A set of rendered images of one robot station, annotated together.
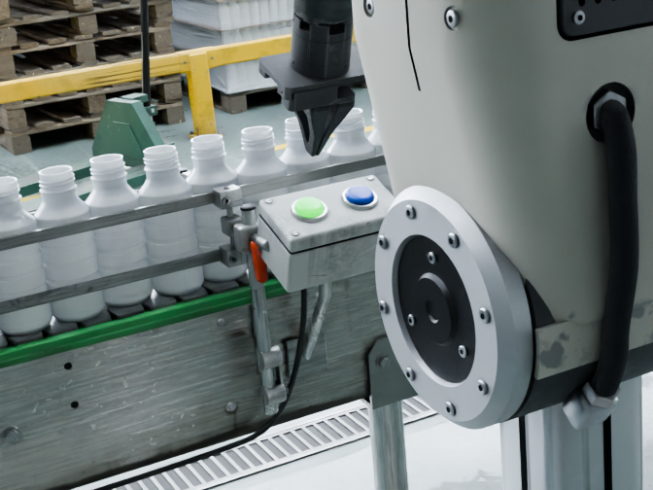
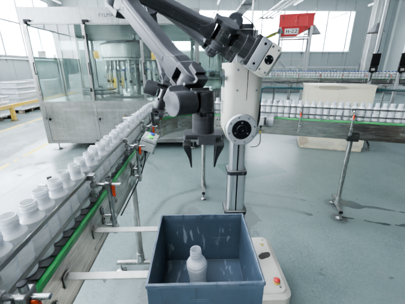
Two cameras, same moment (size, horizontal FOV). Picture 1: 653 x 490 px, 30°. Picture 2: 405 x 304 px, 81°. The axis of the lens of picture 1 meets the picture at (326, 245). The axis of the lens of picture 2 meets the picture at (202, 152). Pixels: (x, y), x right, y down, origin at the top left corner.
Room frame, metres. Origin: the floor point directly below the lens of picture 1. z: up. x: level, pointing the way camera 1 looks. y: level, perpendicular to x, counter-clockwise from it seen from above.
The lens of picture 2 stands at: (0.43, 1.06, 1.48)
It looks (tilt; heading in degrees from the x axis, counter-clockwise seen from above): 20 degrees down; 294
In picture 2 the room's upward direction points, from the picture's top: straight up
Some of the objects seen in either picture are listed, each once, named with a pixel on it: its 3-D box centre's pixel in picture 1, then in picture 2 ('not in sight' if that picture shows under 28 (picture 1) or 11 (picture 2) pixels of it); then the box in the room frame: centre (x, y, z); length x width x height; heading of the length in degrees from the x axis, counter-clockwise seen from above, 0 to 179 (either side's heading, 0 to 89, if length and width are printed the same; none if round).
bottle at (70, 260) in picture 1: (67, 243); (106, 156); (1.27, 0.28, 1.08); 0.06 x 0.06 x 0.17
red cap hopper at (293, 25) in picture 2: not in sight; (290, 69); (1.06, -6.78, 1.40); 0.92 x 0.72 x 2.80; 8
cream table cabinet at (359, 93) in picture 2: not in sight; (331, 116); (0.00, -4.11, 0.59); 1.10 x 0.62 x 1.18; 8
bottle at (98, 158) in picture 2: not in sight; (95, 166); (1.22, 0.39, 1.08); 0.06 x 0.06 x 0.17
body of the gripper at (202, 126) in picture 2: not in sight; (203, 125); (0.68, 0.49, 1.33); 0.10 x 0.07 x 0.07; 26
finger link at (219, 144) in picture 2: not in sight; (209, 150); (0.66, 0.49, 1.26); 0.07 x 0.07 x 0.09; 26
